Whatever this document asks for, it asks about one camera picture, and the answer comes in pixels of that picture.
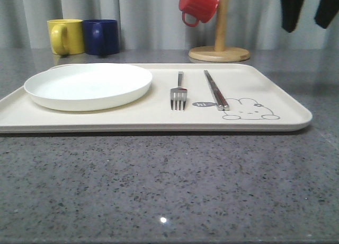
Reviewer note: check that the dark blue ceramic mug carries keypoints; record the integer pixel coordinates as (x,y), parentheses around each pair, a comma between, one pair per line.
(101,37)

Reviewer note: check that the red ribbed mug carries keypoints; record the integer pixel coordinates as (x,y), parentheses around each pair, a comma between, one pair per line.
(195,11)

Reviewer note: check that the stainless steel fork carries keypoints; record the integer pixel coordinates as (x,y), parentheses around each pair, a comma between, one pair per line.
(178,95)

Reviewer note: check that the grey pleated curtain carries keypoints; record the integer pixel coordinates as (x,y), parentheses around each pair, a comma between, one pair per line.
(157,24)

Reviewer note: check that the white round plate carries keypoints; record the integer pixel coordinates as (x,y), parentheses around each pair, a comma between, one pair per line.
(88,87)

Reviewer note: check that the steel chopstick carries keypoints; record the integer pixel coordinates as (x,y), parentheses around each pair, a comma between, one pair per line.
(223,100)
(220,105)

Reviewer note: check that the wooden mug tree stand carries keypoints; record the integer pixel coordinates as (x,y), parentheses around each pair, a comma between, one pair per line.
(219,52)

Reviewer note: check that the cream rabbit print tray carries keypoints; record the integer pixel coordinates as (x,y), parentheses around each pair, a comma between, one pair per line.
(256,104)

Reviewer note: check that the yellow ceramic mug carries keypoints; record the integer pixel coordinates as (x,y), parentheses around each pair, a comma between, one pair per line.
(66,36)

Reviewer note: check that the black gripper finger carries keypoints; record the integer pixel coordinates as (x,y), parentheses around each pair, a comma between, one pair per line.
(326,11)
(290,10)

